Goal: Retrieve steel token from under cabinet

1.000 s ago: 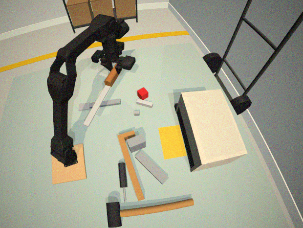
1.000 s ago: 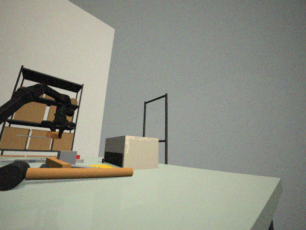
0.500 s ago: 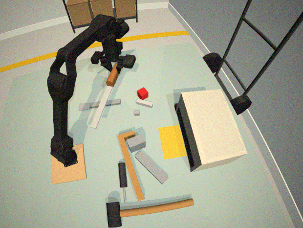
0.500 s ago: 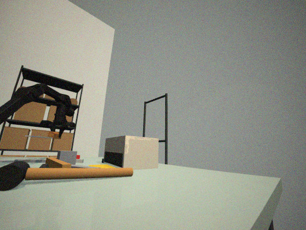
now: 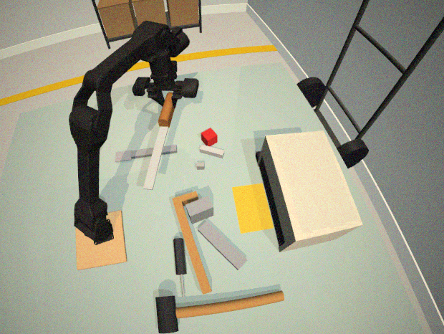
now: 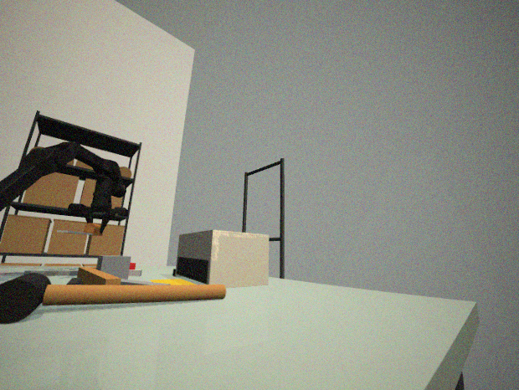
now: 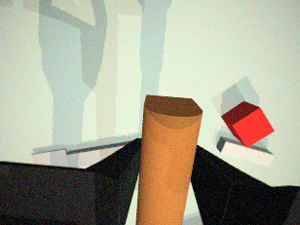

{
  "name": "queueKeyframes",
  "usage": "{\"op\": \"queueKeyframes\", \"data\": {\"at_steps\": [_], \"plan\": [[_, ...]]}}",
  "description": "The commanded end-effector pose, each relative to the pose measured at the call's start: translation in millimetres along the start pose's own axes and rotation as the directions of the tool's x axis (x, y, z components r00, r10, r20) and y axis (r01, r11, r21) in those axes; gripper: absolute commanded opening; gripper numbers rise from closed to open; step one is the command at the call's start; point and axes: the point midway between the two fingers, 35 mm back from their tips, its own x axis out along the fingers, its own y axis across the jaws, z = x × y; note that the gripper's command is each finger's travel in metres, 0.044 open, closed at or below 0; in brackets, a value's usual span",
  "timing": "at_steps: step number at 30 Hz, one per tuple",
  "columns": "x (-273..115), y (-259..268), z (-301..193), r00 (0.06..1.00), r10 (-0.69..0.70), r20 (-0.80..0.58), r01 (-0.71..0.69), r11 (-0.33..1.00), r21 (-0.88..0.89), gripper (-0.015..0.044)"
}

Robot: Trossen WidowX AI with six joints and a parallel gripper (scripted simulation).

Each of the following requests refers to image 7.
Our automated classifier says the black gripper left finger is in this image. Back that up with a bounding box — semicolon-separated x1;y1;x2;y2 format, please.
0;138;141;225

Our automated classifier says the red cube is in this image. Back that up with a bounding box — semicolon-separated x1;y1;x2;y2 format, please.
221;101;274;148

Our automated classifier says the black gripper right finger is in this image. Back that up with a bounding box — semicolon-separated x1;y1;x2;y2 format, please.
191;144;300;225

